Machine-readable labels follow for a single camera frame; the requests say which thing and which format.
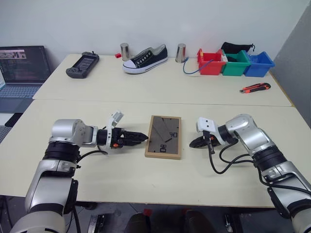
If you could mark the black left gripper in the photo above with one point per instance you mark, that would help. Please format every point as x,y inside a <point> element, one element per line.
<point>119,138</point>

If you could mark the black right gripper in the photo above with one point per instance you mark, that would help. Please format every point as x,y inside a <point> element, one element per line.
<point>212,140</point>

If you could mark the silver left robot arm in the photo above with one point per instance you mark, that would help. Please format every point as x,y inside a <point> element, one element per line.
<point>63,129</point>

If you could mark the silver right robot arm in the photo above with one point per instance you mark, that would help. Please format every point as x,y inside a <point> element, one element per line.
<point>251,137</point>

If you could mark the red plastic bin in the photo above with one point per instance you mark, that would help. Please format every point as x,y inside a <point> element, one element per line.
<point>210,69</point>

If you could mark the black white canvas sneaker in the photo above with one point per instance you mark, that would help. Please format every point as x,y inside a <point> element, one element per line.
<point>145,61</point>

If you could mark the orange black utility knife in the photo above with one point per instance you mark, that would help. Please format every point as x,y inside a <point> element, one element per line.
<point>255,88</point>

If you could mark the green plastic bin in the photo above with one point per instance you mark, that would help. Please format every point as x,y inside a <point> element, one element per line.
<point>235,69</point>

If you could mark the small red block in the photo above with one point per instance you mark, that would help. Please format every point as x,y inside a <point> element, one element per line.
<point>118,55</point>

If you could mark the dark rounded shape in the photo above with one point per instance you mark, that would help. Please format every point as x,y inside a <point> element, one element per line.
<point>138,224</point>

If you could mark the silver metal cup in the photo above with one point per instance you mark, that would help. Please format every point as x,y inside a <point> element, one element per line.
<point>181,53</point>
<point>125,52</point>

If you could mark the white item in bin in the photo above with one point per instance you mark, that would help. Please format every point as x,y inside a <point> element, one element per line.
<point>224,57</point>

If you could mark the dark grey handheld controller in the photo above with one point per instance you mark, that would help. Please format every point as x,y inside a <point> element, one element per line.
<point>81,65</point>

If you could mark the blue plastic bin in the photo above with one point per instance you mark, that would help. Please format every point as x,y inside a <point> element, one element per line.
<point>257,69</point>

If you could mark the open laptop computer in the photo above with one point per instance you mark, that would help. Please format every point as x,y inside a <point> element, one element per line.
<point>23,65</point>

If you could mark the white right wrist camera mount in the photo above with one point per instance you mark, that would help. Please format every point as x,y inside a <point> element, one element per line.
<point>206,125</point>

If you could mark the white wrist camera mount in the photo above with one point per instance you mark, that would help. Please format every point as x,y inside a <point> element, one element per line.
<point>206,125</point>
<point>116,118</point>

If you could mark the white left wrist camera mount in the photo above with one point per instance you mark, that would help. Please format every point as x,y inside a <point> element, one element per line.
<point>116,118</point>

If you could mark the wooden picture frame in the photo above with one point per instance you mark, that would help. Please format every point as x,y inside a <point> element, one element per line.
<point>163,151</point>

